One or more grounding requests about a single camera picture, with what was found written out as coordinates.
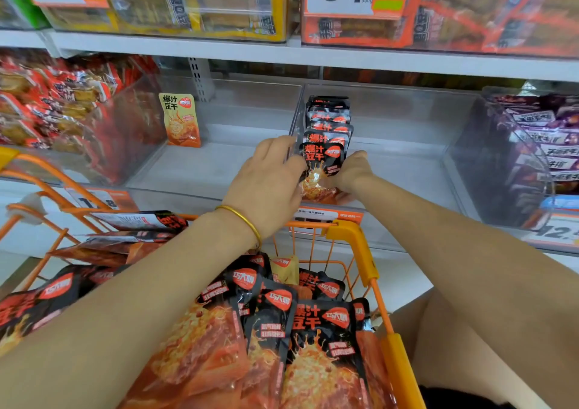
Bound person's right hand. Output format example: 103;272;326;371
326;151;374;199

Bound person's left hand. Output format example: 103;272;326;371
221;135;309;241

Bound black flame print snack packet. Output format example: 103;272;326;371
299;142;350;205

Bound orange shopping cart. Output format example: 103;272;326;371
0;146;426;409

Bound yellow orange snack packet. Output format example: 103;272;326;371
159;92;203;148

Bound pile of black orange snacks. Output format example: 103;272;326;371
0;209;399;409

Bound person's right forearm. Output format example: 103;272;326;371
348;173;579;409

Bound person's left forearm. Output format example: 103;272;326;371
0;207;264;409

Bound person's right leg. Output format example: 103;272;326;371
389;287;519;405

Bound orange blue shelf price tag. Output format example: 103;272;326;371
534;196;579;250

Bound stack of yellow trimmed packets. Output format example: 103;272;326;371
40;0;300;43

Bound pile of purple packets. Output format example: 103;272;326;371
489;92;579;183

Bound stack of orange trimmed packets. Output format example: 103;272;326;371
301;0;579;59

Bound pile of red tan packets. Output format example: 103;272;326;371
0;53;159;147

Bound black shorts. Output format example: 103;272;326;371
420;386;519;409

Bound stack of green packets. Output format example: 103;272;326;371
0;0;51;31

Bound gold bracelet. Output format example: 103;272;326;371
215;203;264;250

